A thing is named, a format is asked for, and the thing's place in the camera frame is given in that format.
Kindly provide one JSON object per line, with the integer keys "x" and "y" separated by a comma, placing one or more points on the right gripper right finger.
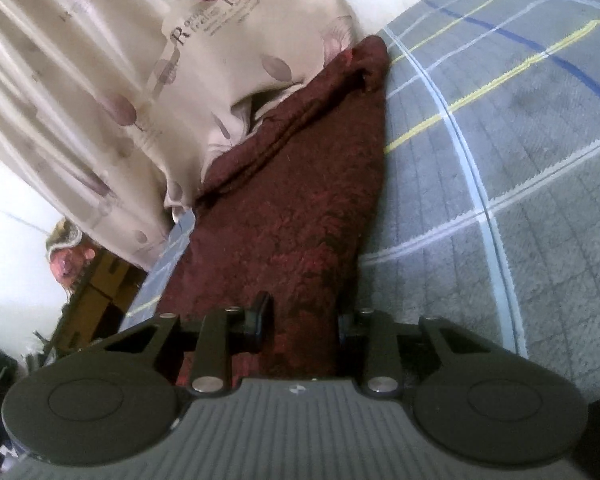
{"x": 466, "y": 395}

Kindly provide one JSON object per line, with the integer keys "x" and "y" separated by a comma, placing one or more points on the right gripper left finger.
{"x": 119, "y": 397}

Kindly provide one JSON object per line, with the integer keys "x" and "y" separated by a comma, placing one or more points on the dark red fuzzy garment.
{"x": 286, "y": 213}

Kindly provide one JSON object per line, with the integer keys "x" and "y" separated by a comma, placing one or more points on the cluttered shelf with toys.
{"x": 100, "y": 287}

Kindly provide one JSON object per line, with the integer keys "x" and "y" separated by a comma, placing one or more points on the grey plaid bed sheet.
{"x": 489, "y": 214}

